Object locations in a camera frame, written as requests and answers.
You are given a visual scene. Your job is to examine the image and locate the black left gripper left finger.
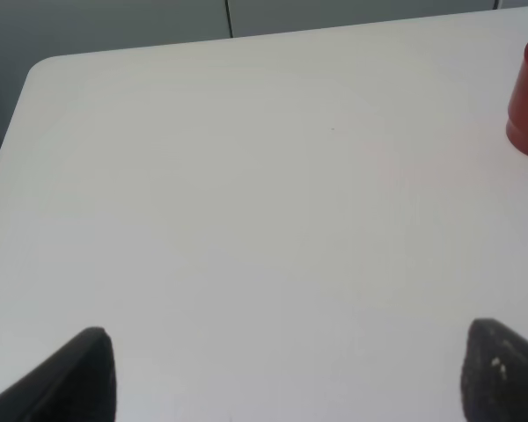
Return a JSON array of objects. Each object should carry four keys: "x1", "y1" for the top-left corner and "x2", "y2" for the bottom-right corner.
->
[{"x1": 0, "y1": 327, "x2": 117, "y2": 421}]

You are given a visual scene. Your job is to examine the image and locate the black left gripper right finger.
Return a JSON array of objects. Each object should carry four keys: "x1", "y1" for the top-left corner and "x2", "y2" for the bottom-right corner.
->
[{"x1": 460, "y1": 318, "x2": 528, "y2": 422}]

